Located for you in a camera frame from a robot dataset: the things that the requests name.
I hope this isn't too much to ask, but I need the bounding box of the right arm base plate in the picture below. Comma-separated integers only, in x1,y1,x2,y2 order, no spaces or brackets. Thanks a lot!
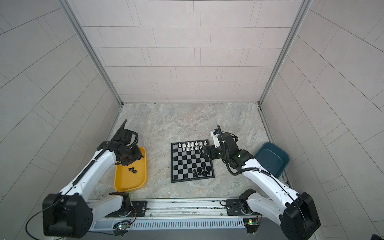
220,199,258,216

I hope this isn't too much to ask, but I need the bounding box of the aluminium mounting rail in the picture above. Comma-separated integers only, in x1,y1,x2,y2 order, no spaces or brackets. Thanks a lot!
101,198,267,229

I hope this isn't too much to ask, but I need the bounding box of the black chess piece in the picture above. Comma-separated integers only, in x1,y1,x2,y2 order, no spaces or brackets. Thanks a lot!
129,167,137,174

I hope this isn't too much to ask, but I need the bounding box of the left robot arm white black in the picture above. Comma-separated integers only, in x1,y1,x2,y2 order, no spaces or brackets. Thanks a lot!
42,124,144,239

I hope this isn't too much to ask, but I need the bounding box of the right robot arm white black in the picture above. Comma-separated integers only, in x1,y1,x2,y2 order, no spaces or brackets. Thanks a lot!
205,127,321,240

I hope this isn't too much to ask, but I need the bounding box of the teal plastic bin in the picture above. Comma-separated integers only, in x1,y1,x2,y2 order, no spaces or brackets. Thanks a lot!
254,143,290,179

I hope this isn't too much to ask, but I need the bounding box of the right controller circuit board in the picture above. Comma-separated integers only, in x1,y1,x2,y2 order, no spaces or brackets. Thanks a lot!
243,218,260,234

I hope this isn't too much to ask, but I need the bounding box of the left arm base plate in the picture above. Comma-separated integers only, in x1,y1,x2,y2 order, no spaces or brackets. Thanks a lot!
109,201,148,218

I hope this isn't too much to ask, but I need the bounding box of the black white chess board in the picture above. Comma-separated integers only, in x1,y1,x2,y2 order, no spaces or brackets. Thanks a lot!
171,140,215,183

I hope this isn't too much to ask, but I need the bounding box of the left controller circuit board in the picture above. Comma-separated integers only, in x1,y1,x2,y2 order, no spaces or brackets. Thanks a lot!
113,221,132,231

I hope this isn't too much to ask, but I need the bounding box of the controller circuit board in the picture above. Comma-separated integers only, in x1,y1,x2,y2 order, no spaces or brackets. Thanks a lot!
113,221,132,231
243,218,260,234

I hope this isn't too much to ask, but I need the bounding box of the yellow plastic tray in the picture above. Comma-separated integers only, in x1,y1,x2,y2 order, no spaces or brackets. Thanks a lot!
114,147,148,192

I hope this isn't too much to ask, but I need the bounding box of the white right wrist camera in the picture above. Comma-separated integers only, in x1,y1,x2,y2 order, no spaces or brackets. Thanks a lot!
211,129,221,148

